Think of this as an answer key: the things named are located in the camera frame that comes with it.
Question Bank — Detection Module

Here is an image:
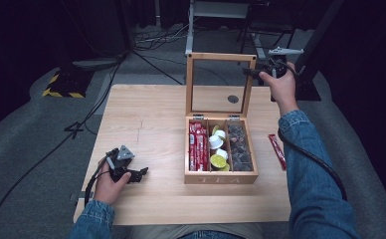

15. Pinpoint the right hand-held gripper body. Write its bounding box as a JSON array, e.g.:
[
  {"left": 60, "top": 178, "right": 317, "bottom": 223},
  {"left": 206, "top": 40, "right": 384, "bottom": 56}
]
[{"left": 264, "top": 47, "right": 305, "bottom": 80}]

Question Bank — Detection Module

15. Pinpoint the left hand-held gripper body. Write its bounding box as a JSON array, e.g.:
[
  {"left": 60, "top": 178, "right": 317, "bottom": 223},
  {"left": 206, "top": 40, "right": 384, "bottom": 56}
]
[{"left": 105, "top": 144, "right": 139, "bottom": 183}]

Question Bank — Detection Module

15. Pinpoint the stack of red stick packets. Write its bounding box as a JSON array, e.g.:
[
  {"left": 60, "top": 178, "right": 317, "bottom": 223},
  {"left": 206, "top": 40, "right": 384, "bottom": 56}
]
[{"left": 188, "top": 120, "right": 210, "bottom": 172}]

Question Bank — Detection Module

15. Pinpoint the wooden box with glass lid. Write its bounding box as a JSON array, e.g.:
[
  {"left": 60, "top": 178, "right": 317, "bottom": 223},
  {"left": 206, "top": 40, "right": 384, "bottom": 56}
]
[{"left": 183, "top": 52, "right": 260, "bottom": 185}]

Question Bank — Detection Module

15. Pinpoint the single red stick sachet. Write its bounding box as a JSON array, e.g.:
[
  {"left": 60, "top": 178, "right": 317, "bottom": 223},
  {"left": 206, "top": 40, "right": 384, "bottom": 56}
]
[{"left": 268, "top": 133, "right": 288, "bottom": 172}]

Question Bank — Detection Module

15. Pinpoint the person's right hand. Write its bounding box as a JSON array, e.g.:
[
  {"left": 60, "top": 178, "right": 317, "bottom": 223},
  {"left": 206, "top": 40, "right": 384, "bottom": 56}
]
[{"left": 259, "top": 61, "right": 300, "bottom": 117}]

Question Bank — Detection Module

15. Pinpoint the person's left hand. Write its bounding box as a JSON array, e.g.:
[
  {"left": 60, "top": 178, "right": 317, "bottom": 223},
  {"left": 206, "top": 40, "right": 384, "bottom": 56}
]
[{"left": 94, "top": 162, "right": 132, "bottom": 205}]

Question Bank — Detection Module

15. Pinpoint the black slanted stand pole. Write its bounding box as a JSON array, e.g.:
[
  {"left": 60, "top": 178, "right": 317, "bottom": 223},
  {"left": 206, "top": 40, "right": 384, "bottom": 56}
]
[{"left": 293, "top": 0, "right": 346, "bottom": 75}]

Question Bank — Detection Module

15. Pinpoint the pile of dark tea bags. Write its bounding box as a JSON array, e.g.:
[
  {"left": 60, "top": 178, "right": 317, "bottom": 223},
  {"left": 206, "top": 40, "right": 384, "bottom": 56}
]
[{"left": 226, "top": 120, "right": 255, "bottom": 172}]

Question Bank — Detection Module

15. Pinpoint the pile of small creamer cups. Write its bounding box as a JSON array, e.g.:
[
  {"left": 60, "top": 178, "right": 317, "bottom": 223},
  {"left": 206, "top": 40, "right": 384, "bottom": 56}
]
[{"left": 208, "top": 124, "right": 232, "bottom": 173}]

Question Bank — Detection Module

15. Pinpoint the black metal chair frame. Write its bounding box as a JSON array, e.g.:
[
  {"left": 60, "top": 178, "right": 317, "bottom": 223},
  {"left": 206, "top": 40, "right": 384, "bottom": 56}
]
[{"left": 236, "top": 0, "right": 296, "bottom": 68}]

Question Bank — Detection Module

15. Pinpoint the grey table bracket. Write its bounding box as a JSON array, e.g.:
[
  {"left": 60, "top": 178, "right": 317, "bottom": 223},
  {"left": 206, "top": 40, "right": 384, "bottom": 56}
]
[{"left": 69, "top": 191, "right": 95, "bottom": 202}]

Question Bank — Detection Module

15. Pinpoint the white desk frame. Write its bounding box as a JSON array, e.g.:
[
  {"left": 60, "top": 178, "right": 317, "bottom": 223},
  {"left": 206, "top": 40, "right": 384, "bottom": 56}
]
[{"left": 184, "top": 0, "right": 267, "bottom": 62}]

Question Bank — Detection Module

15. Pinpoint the long black floor cable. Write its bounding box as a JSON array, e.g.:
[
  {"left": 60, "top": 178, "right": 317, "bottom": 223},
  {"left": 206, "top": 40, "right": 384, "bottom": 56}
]
[{"left": 0, "top": 49, "right": 129, "bottom": 239}]

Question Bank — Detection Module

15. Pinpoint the thin black floor cable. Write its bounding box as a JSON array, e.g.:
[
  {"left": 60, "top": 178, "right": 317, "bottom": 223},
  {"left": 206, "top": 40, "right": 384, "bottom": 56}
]
[{"left": 132, "top": 49, "right": 184, "bottom": 86}]

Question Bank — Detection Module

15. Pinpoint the bundle of floor cables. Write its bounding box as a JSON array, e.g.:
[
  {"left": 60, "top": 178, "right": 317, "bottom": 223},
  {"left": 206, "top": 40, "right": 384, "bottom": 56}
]
[{"left": 134, "top": 24, "right": 189, "bottom": 52}]

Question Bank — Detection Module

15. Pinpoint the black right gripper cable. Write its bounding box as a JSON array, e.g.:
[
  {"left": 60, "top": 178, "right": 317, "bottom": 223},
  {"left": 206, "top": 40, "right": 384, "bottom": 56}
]
[{"left": 278, "top": 128, "right": 348, "bottom": 202}]

